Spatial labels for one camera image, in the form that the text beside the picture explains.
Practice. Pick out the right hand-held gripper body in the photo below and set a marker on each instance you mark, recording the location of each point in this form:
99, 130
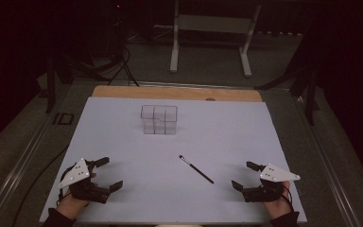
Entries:
274, 176

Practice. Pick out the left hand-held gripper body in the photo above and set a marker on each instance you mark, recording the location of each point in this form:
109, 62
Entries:
77, 174

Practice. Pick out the black makeup brush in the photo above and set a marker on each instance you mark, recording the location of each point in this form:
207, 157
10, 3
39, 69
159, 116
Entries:
196, 169

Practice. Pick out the clear acrylic organizer box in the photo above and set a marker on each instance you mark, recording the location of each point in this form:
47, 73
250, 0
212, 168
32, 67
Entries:
159, 119

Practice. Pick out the person's right hand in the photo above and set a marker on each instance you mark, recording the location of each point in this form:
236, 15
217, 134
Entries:
279, 206

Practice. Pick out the person's left hand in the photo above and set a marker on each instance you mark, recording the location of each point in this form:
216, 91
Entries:
71, 205

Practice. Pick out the white table mat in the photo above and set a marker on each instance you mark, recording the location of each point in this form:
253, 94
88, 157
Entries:
176, 189

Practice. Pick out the black stand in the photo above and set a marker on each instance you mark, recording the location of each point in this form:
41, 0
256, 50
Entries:
310, 94
51, 88

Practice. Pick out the white metal stand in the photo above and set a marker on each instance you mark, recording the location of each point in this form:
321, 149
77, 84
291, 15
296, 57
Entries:
245, 50

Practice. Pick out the metal floor rail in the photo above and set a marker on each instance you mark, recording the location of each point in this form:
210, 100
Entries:
15, 176
327, 176

